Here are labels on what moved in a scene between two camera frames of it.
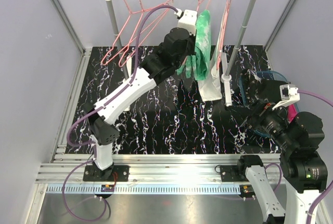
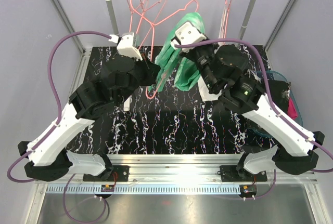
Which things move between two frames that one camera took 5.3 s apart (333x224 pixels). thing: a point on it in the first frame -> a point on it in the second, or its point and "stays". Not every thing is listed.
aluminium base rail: (142, 169) stays
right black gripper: (260, 109) -> (189, 54)
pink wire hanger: (121, 63) -> (157, 16)
